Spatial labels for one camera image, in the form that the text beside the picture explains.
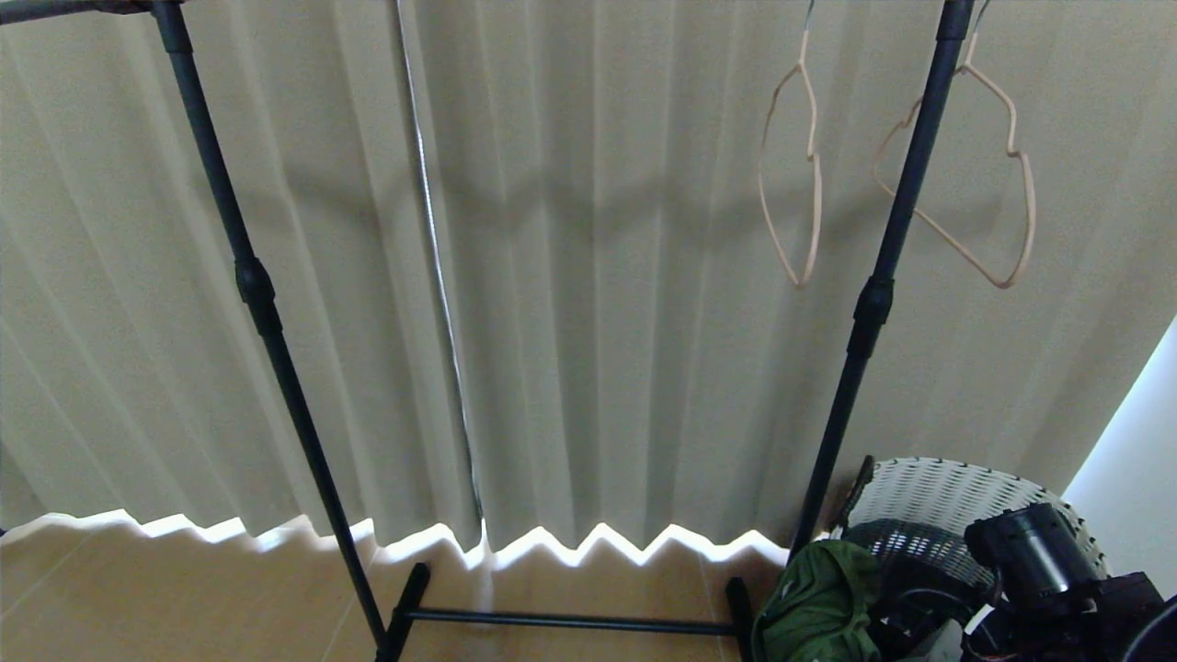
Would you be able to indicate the pink clothes hanger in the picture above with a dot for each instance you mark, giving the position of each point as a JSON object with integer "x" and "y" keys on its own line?
{"x": 818, "y": 211}
{"x": 1031, "y": 211}

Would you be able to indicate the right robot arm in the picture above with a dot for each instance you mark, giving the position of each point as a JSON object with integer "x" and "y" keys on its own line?
{"x": 1039, "y": 552}

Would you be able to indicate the black clothes rack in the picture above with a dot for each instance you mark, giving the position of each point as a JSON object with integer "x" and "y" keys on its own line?
{"x": 253, "y": 285}

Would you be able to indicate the white laundry basket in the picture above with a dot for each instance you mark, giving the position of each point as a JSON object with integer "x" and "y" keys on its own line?
{"x": 956, "y": 487}

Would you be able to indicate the beige curtain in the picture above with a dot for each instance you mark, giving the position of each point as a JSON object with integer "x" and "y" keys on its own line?
{"x": 588, "y": 276}

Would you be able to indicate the green garment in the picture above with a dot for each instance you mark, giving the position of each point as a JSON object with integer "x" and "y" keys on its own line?
{"x": 818, "y": 598}

